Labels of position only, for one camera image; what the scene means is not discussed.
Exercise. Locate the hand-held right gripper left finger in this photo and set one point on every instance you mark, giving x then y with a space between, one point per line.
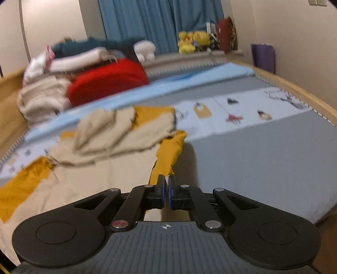
161 195

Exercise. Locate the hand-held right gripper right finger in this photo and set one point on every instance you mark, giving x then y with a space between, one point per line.
171 195

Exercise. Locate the beige and yellow hooded jacket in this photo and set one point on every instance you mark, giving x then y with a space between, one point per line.
105 163

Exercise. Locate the bed with grey sheet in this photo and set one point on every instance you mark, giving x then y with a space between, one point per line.
250 163

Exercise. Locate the printed pale sheet strip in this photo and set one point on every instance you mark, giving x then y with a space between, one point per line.
237 110

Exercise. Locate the light blue blanket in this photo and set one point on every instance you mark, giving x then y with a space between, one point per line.
163 87

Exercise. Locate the red fleece blanket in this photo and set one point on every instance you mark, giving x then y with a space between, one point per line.
108 81

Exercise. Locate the window sill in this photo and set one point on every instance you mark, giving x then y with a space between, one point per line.
200 58

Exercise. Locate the cream folded fleece blanket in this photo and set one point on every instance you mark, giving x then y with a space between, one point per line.
42 98

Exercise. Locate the yellow duck plush toy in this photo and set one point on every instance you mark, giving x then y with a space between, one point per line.
185 42

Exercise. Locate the white folded cloth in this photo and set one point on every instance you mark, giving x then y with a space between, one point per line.
76 60

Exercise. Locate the yellow round plush toy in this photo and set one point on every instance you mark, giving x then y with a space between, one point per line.
201 38

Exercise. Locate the purple box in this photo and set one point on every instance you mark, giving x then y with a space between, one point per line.
263 58

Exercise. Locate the dark blue shark plush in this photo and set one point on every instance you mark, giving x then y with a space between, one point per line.
87 44

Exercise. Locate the brown plush cushion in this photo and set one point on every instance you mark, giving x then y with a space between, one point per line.
226 33

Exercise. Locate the blue curtain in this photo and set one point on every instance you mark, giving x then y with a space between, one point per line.
158 23

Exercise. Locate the wooden bed headboard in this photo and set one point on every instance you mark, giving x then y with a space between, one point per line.
11 105

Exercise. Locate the pink and white cloth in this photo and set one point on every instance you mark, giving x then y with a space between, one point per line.
36 63

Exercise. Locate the curved metal pole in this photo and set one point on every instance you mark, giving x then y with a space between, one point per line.
24 31

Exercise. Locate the wall switch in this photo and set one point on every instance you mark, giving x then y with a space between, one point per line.
317 2

